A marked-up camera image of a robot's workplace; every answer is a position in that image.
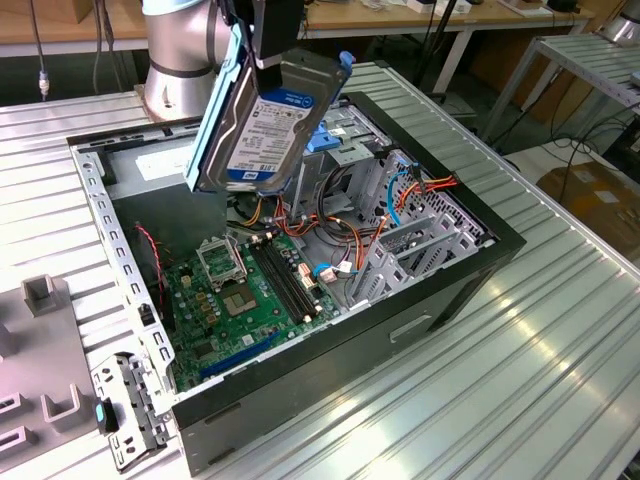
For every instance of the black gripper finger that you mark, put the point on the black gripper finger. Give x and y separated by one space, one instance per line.
270 75

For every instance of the hard disk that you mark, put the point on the hard disk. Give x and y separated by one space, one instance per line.
270 130

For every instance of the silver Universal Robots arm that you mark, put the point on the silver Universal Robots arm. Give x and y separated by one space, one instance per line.
175 50

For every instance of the grey metal disk bay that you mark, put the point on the grey metal disk bay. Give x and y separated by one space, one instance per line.
385 270

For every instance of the blue plastic drive latch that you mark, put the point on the blue plastic drive latch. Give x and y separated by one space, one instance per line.
327 145

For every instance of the wooden desk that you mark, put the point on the wooden desk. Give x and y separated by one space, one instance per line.
375 22

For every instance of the grey optical drive cage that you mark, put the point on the grey optical drive cage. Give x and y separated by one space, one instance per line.
345 160

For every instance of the white desk box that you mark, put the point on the white desk box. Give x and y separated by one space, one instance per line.
420 6

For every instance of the black stand pole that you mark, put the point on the black stand pole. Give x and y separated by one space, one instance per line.
440 35

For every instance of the grey power supply unit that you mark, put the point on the grey power supply unit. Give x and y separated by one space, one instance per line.
165 220

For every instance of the black RAM slot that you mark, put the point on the black RAM slot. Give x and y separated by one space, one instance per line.
295 280
281 280
288 280
274 280

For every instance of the CPU socket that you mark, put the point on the CPU socket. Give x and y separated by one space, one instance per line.
240 302

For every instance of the green motherboard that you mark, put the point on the green motherboard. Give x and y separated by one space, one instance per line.
260 325

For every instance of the blue expansion slot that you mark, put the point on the blue expansion slot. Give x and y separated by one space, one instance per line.
230 361

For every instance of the black open PC case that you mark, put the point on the black open PC case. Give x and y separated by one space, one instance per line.
325 365

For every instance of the metal slat side table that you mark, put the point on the metal slat side table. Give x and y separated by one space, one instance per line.
590 60

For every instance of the grey part rack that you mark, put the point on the grey part rack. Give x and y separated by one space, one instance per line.
45 350

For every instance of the large brown cardboard box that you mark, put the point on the large brown cardboard box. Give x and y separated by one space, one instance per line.
600 210

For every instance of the black latch with blue tab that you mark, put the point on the black latch with blue tab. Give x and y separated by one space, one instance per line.
100 414

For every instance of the grey card retention bracket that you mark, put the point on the grey card retention bracket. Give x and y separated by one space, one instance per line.
120 390

